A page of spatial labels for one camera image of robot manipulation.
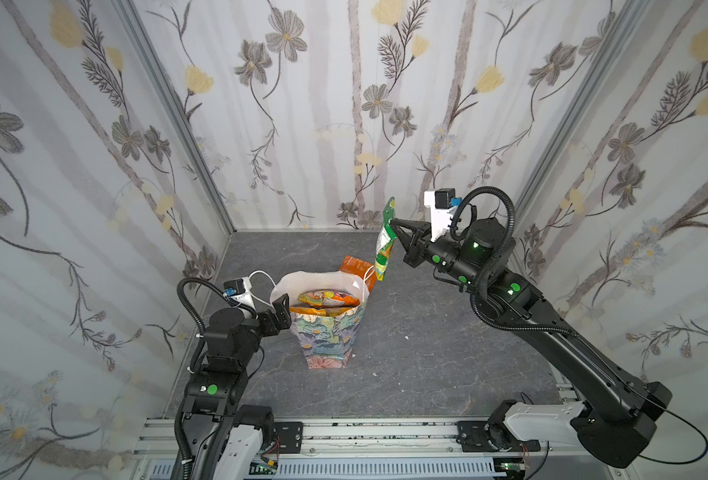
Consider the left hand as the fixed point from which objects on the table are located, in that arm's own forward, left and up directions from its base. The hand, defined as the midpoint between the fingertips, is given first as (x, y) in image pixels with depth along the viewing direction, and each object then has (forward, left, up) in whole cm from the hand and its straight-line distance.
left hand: (267, 291), depth 70 cm
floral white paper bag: (-8, -14, -12) cm, 20 cm away
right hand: (+2, -28, +22) cm, 36 cm away
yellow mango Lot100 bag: (-2, -14, -8) cm, 17 cm away
